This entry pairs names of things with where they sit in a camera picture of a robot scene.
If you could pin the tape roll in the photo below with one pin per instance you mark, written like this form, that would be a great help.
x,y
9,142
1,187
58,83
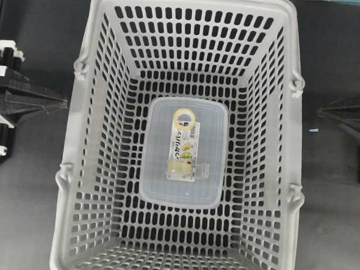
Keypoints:
x,y
184,117

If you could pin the clear plastic food container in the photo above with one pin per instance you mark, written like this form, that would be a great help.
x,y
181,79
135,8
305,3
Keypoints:
x,y
184,167

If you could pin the grey plastic shopping basket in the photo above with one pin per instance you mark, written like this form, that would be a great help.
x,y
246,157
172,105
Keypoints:
x,y
241,53

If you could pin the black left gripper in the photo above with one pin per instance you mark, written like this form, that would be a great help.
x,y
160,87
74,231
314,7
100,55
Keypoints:
x,y
20,95

